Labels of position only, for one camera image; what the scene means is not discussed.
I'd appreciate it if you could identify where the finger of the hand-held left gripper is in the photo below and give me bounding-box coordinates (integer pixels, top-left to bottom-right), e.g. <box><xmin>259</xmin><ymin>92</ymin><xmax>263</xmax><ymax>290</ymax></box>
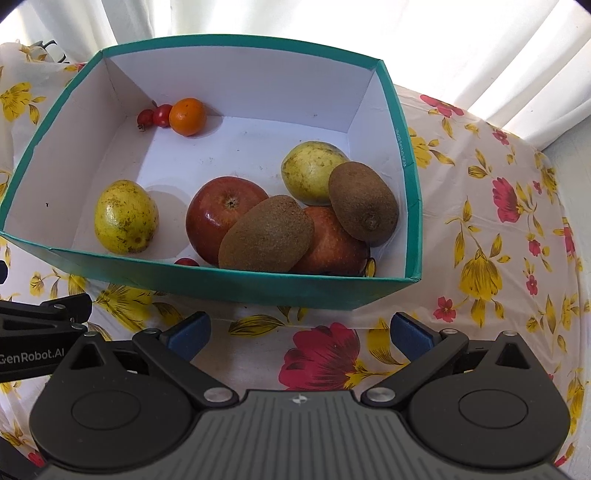
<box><xmin>0</xmin><ymin>292</ymin><xmax>94</xmax><ymax>326</ymax></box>

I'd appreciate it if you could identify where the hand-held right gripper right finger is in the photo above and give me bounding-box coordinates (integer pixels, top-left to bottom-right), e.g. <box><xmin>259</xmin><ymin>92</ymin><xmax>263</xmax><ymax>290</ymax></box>
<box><xmin>360</xmin><ymin>312</ymin><xmax>533</xmax><ymax>408</ymax></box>

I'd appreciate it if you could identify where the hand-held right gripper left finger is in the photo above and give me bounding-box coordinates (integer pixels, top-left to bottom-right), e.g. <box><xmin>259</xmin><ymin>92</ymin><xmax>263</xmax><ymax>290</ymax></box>
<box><xmin>69</xmin><ymin>311</ymin><xmax>239</xmax><ymax>409</ymax></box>

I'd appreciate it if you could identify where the orange-red apple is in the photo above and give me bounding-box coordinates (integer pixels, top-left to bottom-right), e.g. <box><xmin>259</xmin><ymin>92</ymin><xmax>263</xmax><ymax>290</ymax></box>
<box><xmin>288</xmin><ymin>206</ymin><xmax>370</xmax><ymax>277</ymax></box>

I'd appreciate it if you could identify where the yellow-green and red apple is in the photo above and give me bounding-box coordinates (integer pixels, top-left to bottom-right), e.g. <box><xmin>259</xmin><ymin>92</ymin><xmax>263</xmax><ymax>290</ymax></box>
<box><xmin>185</xmin><ymin>176</ymin><xmax>269</xmax><ymax>267</ymax></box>

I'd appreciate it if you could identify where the teal cardboard box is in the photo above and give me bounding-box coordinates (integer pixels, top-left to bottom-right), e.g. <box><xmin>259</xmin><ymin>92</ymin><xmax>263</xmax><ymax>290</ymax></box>
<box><xmin>0</xmin><ymin>38</ymin><xmax>424</xmax><ymax>311</ymax></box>

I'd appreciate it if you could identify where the yellow guava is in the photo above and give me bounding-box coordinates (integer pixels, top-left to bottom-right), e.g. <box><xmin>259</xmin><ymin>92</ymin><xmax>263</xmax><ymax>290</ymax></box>
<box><xmin>95</xmin><ymin>180</ymin><xmax>160</xmax><ymax>254</ymax></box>
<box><xmin>281</xmin><ymin>141</ymin><xmax>351</xmax><ymax>206</ymax></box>

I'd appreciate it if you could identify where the brown kiwi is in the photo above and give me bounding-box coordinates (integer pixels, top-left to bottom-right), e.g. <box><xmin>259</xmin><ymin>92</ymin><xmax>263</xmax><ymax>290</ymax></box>
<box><xmin>328</xmin><ymin>161</ymin><xmax>400</xmax><ymax>247</ymax></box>
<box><xmin>218</xmin><ymin>195</ymin><xmax>315</xmax><ymax>272</ymax></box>

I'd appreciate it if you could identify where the floral tablecloth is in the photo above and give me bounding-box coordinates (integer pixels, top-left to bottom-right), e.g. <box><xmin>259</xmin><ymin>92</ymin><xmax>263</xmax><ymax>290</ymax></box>
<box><xmin>0</xmin><ymin>41</ymin><xmax>591</xmax><ymax>480</ymax></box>

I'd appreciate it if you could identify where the small orange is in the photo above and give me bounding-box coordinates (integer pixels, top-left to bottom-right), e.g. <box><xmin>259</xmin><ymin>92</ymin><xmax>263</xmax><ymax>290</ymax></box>
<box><xmin>169</xmin><ymin>98</ymin><xmax>208</xmax><ymax>137</ymax></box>

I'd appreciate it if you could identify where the white curtain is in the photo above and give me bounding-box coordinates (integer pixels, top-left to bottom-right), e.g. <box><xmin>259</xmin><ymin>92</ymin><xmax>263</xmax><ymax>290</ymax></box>
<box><xmin>0</xmin><ymin>0</ymin><xmax>591</xmax><ymax>149</ymax></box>

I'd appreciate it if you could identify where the dark wire object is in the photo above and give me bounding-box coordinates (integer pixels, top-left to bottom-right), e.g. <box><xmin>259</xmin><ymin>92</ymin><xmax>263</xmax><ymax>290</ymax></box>
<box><xmin>34</xmin><ymin>39</ymin><xmax>71</xmax><ymax>64</ymax></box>

